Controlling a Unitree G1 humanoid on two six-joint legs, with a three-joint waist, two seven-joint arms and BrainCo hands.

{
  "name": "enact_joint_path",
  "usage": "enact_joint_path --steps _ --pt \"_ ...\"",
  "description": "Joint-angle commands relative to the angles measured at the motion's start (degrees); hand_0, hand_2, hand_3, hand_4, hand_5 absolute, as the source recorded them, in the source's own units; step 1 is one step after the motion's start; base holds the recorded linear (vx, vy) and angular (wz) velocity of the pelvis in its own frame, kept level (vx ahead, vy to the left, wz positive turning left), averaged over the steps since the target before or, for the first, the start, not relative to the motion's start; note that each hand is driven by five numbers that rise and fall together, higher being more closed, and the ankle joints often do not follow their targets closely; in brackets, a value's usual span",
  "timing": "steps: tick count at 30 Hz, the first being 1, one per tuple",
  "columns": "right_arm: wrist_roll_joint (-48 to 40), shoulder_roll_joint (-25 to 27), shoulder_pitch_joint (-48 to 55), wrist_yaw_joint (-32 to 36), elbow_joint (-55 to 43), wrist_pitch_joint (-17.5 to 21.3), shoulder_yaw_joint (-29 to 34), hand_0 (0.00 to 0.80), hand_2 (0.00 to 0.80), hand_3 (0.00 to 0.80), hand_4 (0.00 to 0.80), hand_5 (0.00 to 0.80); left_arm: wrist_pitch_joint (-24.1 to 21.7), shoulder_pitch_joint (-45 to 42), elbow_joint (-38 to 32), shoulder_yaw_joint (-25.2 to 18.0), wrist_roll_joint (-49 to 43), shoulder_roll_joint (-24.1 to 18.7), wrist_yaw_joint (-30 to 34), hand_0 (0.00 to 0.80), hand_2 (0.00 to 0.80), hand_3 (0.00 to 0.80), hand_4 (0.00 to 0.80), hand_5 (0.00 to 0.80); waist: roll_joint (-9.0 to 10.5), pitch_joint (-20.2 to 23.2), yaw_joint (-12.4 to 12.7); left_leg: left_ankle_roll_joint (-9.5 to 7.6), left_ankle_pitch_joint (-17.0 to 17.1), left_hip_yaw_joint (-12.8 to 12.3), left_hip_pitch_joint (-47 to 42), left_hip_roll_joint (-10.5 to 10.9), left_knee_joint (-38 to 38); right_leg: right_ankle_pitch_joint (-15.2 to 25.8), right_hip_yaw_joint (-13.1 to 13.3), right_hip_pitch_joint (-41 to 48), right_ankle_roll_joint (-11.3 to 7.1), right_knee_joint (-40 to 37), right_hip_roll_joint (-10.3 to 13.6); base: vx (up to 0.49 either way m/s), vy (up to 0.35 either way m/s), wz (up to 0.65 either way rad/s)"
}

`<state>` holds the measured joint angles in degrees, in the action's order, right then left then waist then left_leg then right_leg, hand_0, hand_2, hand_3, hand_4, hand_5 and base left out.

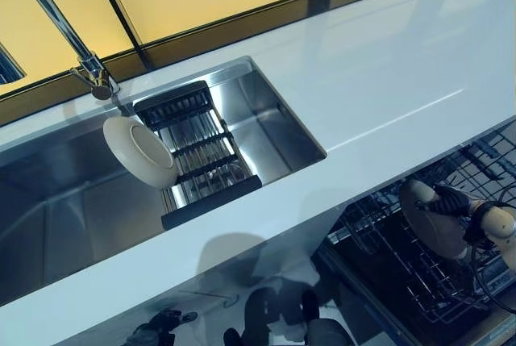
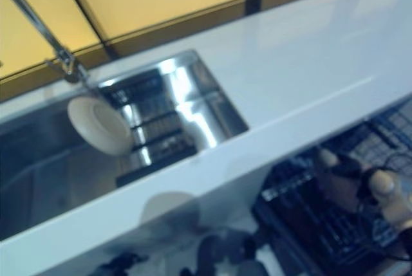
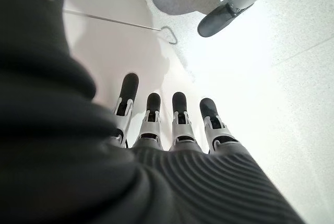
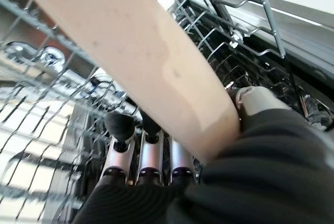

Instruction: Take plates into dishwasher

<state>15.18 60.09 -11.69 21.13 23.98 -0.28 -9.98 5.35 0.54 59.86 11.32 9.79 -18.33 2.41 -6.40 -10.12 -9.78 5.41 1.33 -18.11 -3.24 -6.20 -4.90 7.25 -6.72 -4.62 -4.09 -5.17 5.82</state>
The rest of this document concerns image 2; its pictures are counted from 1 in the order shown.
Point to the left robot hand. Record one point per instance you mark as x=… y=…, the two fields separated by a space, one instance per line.
x=125 y=261

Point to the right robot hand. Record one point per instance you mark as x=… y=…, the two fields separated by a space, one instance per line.
x=351 y=173

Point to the cream round plate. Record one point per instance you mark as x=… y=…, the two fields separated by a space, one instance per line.
x=99 y=125

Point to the white cabinet door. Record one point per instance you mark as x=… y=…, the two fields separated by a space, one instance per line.
x=231 y=211

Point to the stainless steel sink basin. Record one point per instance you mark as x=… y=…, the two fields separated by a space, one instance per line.
x=48 y=166

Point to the black sink drying rack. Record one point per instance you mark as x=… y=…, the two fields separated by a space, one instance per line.
x=161 y=128

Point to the chrome pull-down kitchen faucet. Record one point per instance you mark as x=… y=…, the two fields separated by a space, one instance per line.
x=38 y=28

